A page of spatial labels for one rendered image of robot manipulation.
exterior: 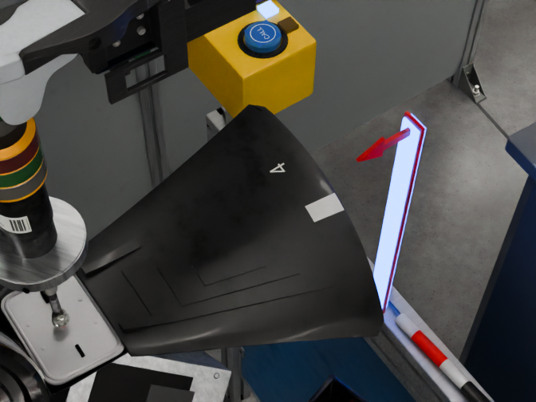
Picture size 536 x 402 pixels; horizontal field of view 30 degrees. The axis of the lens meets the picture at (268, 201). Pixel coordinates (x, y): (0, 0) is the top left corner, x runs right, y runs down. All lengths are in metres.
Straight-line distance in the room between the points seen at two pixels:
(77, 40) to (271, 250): 0.37
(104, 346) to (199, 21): 0.29
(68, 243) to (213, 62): 0.49
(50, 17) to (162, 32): 0.07
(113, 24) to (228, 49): 0.59
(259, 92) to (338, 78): 1.06
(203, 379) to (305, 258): 0.18
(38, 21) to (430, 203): 1.85
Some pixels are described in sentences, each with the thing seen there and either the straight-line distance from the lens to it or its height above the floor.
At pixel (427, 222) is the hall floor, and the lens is 2.28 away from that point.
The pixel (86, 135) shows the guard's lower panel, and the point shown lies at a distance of 1.80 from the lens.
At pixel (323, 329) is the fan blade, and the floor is 1.14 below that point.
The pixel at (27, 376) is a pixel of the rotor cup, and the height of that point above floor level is 1.23.
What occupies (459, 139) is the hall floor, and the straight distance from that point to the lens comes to 2.44.
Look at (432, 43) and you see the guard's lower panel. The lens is 2.33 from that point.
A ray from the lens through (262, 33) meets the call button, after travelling 1.10.
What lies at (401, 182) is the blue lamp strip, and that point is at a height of 1.11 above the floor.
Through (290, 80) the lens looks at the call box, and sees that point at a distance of 1.13.
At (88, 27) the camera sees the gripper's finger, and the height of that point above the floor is 1.51.
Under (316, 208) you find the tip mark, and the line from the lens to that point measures 0.85.
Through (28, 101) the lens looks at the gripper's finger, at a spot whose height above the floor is 1.47.
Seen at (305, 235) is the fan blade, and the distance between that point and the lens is 0.84.
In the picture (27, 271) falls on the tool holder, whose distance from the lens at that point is 0.67.
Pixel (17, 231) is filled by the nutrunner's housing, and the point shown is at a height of 1.34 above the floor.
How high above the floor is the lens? 1.87
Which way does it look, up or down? 55 degrees down
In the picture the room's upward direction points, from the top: 1 degrees clockwise
